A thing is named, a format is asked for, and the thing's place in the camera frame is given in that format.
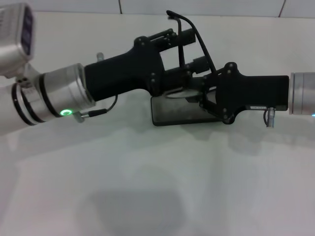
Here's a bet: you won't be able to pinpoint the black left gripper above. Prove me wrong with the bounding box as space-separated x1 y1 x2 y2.
84 28 197 102

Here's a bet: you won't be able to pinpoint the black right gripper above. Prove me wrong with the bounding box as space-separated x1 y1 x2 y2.
188 62 290 124

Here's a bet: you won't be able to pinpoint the black glasses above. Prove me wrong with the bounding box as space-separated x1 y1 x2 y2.
162 9 220 101

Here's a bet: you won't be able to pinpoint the black glasses case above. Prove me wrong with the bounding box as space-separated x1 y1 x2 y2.
150 94 233 127

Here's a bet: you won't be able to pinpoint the right gripper silver connector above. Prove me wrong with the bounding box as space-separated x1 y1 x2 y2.
267 107 276 128

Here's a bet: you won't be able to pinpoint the left arm black plug cable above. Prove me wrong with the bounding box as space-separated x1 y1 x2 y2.
73 94 118 124

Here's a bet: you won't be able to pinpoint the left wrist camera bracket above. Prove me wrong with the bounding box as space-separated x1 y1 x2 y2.
13 62 45 87

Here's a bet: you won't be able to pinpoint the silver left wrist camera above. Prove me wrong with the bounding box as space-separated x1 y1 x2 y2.
0 2 37 77

